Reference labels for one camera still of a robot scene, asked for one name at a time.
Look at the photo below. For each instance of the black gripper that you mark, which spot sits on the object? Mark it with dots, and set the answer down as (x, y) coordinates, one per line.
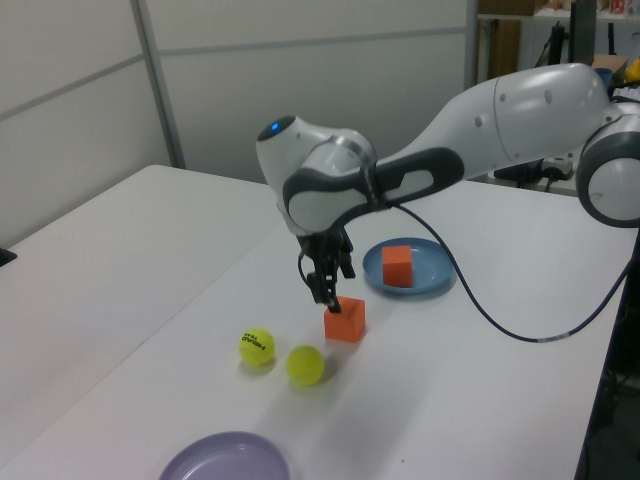
(325, 247)

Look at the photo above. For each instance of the orange foam cube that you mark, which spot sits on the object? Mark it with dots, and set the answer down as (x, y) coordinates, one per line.
(352, 326)
(397, 267)

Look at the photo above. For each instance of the yellow tennis ball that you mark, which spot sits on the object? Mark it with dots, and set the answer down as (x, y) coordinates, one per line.
(305, 366)
(256, 346)

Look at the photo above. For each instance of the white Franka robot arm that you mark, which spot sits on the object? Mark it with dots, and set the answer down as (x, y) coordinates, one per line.
(525, 115)

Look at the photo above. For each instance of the blue plate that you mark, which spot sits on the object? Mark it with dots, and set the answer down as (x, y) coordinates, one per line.
(435, 270)

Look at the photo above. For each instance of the purple plate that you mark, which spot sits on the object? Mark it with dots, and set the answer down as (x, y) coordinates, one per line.
(225, 460)

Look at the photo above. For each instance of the white power strip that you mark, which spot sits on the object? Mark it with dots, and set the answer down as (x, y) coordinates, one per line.
(557, 167)

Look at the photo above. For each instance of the brown cardboard box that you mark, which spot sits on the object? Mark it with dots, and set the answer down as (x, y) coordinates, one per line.
(610, 64)

